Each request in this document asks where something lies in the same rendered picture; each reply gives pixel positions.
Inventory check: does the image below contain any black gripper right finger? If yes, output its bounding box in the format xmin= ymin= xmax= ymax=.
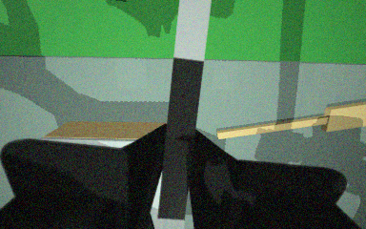
xmin=189 ymin=129 xmax=347 ymax=229

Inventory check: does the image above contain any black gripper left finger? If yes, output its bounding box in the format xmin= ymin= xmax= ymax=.
xmin=0 ymin=123 xmax=167 ymax=229

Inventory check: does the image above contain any green flat mat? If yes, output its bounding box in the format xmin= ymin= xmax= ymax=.
xmin=0 ymin=0 xmax=366 ymax=64

